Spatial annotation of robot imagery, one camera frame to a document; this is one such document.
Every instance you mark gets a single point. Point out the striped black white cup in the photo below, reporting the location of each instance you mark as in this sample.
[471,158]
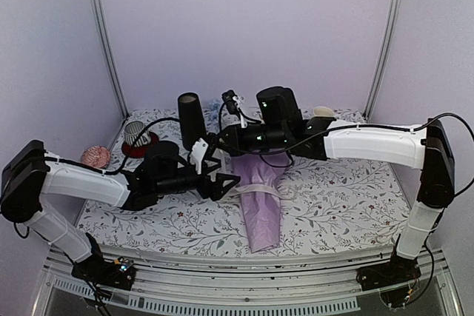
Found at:
[136,135]

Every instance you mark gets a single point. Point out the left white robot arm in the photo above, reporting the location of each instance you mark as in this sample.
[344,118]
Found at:
[35,172]

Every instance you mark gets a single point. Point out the tall black vase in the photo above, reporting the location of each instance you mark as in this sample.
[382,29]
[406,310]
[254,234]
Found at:
[191,119]

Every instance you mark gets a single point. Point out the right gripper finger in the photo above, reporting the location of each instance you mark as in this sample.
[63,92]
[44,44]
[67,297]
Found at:
[231,151]
[230,133]

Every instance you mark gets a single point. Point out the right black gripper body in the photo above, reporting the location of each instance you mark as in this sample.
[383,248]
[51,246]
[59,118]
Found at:
[274,137]

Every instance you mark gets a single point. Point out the left aluminium frame post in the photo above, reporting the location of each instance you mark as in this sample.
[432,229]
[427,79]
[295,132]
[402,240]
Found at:
[104,41]

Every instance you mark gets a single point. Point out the cream ribbon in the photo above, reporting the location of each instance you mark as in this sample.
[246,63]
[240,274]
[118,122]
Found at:
[254,188]

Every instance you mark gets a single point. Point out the right aluminium frame post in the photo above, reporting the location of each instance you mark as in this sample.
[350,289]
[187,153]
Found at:
[383,56]

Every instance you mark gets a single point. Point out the floral patterned table mat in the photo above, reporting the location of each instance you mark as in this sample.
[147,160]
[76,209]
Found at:
[328,207]

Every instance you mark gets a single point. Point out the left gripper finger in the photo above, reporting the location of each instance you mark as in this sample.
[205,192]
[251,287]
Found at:
[222,184]
[209,163]

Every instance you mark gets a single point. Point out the aluminium front rail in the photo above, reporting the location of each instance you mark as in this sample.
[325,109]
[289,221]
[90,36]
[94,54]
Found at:
[171,284]

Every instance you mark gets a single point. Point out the cream ceramic mug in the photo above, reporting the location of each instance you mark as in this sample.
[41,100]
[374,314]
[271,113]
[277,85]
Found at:
[323,112]

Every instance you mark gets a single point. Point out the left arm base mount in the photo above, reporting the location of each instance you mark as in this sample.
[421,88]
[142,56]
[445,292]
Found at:
[97,270]

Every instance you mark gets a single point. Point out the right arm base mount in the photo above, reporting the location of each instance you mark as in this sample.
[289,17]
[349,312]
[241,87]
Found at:
[395,281]

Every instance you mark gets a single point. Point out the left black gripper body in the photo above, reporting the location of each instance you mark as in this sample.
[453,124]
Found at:
[173,185]

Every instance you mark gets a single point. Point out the aluminium frame post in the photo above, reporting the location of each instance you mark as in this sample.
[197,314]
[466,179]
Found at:
[104,41]
[383,56]

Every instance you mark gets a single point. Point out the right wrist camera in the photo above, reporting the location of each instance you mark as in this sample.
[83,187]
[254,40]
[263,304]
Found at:
[235,106]

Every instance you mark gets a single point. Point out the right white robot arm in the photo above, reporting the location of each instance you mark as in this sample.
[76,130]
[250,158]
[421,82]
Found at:
[424,147]

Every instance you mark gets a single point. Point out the purple flower bouquet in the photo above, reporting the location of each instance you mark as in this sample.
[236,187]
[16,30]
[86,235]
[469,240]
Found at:
[261,212]

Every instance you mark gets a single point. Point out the red round saucer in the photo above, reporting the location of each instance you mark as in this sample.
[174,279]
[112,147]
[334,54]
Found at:
[138,152]

